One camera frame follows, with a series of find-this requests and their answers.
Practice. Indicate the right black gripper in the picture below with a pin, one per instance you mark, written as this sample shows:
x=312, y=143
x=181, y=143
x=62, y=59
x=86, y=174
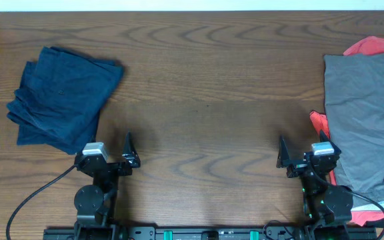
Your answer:
x=297, y=166

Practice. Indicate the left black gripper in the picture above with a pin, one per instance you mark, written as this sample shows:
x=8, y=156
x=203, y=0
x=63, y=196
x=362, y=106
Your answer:
x=131, y=157

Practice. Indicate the grey shorts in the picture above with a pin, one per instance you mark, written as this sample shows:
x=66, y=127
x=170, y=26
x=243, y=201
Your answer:
x=354, y=106

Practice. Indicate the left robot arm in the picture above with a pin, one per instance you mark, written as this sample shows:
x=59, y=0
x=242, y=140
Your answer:
x=95, y=203

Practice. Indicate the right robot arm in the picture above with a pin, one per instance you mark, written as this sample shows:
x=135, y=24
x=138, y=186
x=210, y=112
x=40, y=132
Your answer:
x=327, y=206

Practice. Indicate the folded navy blue shorts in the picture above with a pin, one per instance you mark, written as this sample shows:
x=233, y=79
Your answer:
x=60, y=97

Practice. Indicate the red t-shirt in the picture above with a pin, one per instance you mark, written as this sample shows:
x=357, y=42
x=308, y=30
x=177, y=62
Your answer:
x=371, y=45

